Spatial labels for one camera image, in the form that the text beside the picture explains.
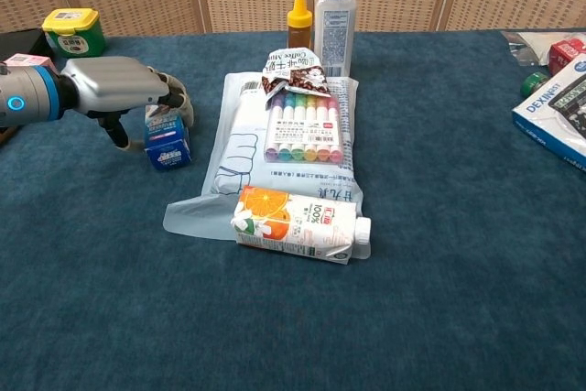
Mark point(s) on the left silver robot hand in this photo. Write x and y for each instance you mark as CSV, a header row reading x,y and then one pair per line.
x,y
114,84

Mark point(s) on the blue cardboard product box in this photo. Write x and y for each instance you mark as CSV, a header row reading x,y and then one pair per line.
x,y
166,141

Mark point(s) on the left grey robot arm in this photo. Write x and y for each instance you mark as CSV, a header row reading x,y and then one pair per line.
x,y
27,95

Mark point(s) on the orange juice carton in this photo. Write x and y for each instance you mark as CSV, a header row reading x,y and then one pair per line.
x,y
297,225

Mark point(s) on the red cardboard box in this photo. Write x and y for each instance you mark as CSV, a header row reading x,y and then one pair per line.
x,y
565,57

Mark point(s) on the green tub with yellow lid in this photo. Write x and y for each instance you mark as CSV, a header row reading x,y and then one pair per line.
x,y
75,34

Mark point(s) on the pink cardboard box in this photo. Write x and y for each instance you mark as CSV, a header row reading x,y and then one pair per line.
x,y
27,60

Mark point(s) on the black box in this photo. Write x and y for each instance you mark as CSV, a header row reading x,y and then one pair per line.
x,y
23,43

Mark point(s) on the brown and black object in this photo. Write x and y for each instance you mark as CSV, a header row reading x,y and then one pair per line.
x,y
5,134

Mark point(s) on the large white plastic package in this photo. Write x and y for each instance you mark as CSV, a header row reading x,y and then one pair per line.
x,y
238,153

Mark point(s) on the coffee milk snack bag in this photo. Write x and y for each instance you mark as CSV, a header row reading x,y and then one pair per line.
x,y
293,72

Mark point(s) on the yellow capped honey bottle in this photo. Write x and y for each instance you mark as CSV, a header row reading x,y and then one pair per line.
x,y
299,24

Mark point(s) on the pastel highlighter marker pack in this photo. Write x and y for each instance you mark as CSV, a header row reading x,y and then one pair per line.
x,y
304,130

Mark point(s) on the clear bottle with blue cap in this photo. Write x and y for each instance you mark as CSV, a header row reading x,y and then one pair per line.
x,y
334,29

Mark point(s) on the teal table cloth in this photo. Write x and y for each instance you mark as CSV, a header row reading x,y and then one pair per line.
x,y
293,272

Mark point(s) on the clear plastic bag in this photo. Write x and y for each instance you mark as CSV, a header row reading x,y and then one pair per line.
x,y
526,47

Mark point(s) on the green bottle cap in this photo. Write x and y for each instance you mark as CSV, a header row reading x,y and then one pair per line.
x,y
534,83

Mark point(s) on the blue white DEXIN package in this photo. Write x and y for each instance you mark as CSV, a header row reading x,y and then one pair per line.
x,y
545,121

